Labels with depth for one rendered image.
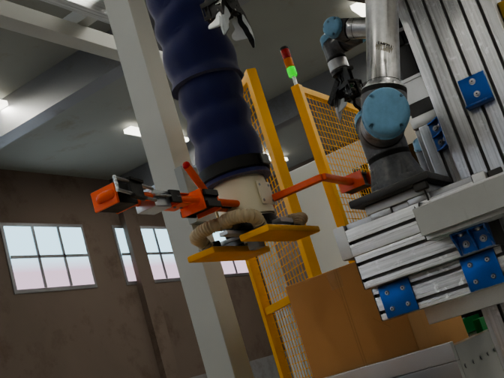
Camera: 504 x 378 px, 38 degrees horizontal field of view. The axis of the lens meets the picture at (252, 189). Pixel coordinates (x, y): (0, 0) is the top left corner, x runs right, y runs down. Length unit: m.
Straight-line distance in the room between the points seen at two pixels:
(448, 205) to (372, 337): 0.88
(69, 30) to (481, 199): 3.78
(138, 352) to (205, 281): 6.83
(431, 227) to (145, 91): 2.45
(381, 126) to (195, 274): 2.03
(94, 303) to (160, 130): 6.38
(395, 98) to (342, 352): 1.06
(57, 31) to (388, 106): 3.45
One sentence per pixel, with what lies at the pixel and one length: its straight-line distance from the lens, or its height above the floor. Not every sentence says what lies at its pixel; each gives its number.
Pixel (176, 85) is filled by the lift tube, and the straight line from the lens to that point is 2.35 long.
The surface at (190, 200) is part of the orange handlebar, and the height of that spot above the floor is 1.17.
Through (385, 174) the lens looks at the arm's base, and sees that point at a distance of 1.96.
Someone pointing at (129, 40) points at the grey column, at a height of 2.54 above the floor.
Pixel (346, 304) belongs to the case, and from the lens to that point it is 2.58.
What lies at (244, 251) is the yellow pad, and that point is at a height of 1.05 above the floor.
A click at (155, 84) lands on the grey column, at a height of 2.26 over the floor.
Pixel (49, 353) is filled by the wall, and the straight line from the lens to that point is 9.32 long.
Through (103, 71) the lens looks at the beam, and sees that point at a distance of 6.95.
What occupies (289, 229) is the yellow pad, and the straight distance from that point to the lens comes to 2.16.
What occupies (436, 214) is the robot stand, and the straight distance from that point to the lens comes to 1.79.
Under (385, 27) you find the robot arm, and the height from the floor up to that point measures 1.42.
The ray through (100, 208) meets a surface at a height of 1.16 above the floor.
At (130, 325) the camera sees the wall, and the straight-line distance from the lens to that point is 10.46.
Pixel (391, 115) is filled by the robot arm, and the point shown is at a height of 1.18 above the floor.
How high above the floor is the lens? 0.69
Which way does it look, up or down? 13 degrees up
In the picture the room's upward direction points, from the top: 17 degrees counter-clockwise
